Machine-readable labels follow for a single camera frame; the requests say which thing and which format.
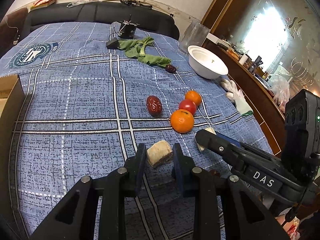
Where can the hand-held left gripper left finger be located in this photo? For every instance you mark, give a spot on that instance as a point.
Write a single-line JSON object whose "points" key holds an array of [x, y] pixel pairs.
{"points": [[142, 162]]}

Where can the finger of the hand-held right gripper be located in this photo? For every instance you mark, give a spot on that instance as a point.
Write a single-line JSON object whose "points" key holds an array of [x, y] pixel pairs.
{"points": [[215, 145], [228, 140]]}

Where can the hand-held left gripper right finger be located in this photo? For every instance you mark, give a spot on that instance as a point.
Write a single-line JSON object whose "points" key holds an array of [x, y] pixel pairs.
{"points": [[177, 165]]}

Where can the beige sugarcane piece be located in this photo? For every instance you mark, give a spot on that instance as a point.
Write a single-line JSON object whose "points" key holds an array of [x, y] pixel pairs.
{"points": [[209, 130], [158, 152]]}

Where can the large orange mandarin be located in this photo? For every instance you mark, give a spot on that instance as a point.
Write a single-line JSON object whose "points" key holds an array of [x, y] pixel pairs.
{"points": [[182, 121]]}

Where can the red tomato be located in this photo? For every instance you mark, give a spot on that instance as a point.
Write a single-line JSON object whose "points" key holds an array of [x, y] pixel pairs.
{"points": [[187, 106]]}

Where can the small orange mandarin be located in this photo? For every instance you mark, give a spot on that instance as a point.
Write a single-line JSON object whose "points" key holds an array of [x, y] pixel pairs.
{"points": [[193, 97]]}

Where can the large red date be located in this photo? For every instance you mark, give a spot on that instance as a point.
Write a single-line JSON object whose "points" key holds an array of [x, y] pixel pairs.
{"points": [[154, 105]]}

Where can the brown cardboard tray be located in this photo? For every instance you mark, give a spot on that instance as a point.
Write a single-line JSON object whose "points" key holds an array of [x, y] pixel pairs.
{"points": [[10, 110]]}

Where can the white work glove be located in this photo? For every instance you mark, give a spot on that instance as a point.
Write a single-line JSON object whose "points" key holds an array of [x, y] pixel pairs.
{"points": [[237, 97]]}

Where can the clear plastic bag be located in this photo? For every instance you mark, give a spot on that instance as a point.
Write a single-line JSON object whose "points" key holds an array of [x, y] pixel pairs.
{"points": [[82, 2], [280, 87]]}

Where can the white bowl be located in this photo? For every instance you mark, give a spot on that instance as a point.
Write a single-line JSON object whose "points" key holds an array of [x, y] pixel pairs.
{"points": [[207, 67]]}

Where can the white cup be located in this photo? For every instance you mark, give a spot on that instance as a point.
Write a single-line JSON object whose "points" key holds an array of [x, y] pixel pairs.
{"points": [[243, 60]]}

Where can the green vegetable leaves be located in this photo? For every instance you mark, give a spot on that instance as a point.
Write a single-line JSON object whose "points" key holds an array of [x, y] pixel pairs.
{"points": [[152, 60]]}

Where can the clear glass jar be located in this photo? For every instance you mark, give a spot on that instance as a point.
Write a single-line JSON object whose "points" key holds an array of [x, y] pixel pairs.
{"points": [[195, 33]]}

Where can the small black device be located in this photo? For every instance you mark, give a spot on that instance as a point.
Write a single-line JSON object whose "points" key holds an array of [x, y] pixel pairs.
{"points": [[112, 43]]}

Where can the black box device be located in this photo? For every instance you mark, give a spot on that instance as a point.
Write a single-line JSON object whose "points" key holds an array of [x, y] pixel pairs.
{"points": [[128, 31]]}

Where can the wooden mirror cabinet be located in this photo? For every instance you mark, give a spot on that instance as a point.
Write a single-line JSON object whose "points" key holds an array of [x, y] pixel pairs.
{"points": [[222, 2]]}

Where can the black leather sofa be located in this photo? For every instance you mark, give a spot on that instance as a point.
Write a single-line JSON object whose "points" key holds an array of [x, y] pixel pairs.
{"points": [[87, 12]]}

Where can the red flat box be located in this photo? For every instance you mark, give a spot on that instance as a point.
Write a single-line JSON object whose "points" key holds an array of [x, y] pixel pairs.
{"points": [[46, 0]]}

